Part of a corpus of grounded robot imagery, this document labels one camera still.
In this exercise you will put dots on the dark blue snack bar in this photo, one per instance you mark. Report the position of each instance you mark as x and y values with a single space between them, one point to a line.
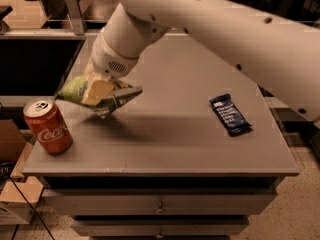
229 115

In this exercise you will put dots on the drawer with knob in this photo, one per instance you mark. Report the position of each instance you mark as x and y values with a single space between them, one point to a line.
89 202
159 227

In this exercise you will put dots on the red Coca-Cola can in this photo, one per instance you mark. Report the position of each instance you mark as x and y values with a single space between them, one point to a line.
46 122

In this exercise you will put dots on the green jalapeno chip bag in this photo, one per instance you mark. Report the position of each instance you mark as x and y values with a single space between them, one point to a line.
74 91

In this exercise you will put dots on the upper drawer with knob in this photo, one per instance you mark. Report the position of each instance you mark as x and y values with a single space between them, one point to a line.
89 202

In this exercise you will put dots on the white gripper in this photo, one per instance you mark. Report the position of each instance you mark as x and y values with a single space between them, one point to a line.
108 61

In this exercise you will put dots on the lower drawer with knob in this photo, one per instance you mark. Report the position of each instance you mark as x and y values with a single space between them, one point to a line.
159 227

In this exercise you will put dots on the cardboard box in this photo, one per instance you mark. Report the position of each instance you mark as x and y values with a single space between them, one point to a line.
19 194

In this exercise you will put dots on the left metal bracket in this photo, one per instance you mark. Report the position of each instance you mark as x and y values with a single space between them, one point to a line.
75 17

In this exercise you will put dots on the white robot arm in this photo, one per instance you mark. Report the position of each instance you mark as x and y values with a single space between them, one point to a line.
280 55

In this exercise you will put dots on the grey drawer cabinet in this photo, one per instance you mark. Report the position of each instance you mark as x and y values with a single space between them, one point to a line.
168 138

